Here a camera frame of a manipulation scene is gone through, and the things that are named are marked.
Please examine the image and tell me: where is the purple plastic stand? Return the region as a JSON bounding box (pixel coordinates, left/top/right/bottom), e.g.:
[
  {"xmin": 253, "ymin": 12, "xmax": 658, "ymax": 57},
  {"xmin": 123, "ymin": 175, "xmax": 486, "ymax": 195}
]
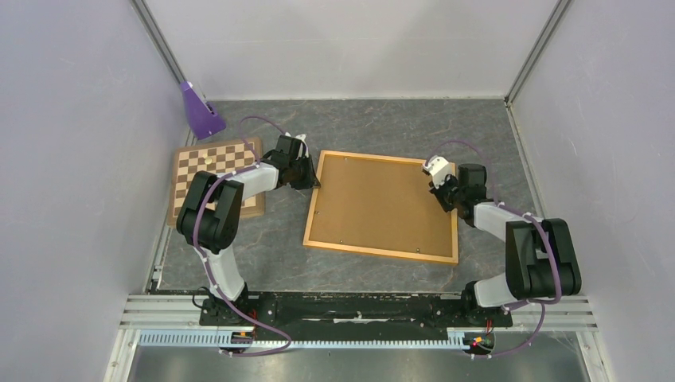
[{"xmin": 180, "ymin": 81, "xmax": 227, "ymax": 140}]

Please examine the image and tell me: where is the wooden chessboard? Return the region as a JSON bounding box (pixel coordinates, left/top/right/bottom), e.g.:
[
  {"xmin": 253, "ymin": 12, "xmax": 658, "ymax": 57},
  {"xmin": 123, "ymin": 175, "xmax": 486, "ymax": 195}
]
[{"xmin": 166, "ymin": 137, "xmax": 262, "ymax": 228}]

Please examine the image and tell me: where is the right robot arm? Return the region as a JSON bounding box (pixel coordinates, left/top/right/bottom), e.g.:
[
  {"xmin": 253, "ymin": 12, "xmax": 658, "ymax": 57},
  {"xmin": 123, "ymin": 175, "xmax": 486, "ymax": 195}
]
[{"xmin": 422, "ymin": 156, "xmax": 582, "ymax": 325}]

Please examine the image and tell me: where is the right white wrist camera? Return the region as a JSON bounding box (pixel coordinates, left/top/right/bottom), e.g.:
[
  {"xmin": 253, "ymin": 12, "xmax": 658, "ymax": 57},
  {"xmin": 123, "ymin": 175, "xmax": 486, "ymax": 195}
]
[{"xmin": 422, "ymin": 155, "xmax": 455, "ymax": 189}]

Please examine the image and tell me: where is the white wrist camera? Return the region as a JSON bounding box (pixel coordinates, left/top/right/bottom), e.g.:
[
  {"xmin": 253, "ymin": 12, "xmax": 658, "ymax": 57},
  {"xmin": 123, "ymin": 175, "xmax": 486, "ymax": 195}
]
[
  {"xmin": 295, "ymin": 134, "xmax": 310, "ymax": 158},
  {"xmin": 422, "ymin": 155, "xmax": 455, "ymax": 189}
]

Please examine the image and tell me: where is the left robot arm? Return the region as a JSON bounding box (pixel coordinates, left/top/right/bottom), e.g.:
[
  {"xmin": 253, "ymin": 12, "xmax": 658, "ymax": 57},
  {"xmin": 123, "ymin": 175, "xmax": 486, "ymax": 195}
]
[{"xmin": 176, "ymin": 133, "xmax": 320, "ymax": 325}]

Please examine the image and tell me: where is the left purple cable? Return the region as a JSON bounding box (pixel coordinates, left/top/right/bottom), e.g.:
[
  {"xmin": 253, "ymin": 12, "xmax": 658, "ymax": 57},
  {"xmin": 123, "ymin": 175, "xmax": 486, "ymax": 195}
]
[{"xmin": 192, "ymin": 115, "xmax": 293, "ymax": 360}]

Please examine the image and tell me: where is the wooden picture frame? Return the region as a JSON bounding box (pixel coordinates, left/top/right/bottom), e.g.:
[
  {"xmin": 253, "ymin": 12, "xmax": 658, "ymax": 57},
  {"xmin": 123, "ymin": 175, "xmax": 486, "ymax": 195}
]
[{"xmin": 302, "ymin": 150, "xmax": 460, "ymax": 267}]

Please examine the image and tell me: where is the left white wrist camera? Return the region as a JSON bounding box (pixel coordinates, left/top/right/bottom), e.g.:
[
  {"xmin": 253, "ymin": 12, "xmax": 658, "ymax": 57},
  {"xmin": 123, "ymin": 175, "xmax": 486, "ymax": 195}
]
[{"xmin": 295, "ymin": 134, "xmax": 310, "ymax": 158}]

